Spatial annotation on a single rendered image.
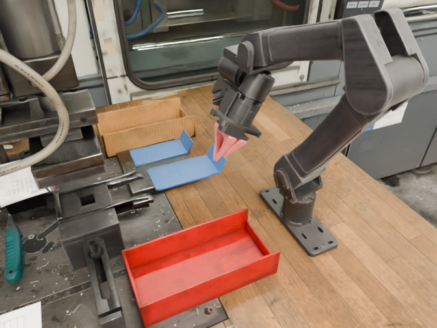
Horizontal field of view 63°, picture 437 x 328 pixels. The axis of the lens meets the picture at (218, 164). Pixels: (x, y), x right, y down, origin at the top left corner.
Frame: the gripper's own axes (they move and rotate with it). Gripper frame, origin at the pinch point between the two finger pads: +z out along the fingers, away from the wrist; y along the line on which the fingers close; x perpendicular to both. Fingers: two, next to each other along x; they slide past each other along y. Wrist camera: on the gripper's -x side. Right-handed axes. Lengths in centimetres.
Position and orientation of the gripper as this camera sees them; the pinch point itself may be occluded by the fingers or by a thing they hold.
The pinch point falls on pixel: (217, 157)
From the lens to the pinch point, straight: 76.1
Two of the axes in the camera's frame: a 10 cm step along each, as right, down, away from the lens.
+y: -7.8, -2.0, -5.9
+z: -4.6, 8.3, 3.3
